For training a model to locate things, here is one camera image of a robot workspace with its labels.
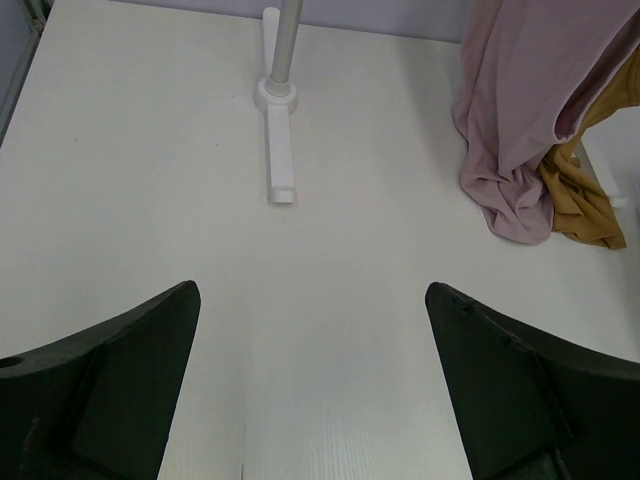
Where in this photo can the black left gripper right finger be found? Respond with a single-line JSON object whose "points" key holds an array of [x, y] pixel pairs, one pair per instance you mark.
{"points": [[528, 404]]}

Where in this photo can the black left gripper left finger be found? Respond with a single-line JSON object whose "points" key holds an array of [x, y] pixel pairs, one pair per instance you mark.
{"points": [[99, 404]]}

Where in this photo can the pink mauve tank top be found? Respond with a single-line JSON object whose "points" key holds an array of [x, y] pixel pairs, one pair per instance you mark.
{"points": [[530, 72]]}

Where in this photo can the mustard brown tank top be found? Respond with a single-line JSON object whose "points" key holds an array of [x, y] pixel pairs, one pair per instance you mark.
{"points": [[582, 209]]}

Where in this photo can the white silver clothes rack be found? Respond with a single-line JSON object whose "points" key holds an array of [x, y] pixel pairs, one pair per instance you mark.
{"points": [[384, 139]]}

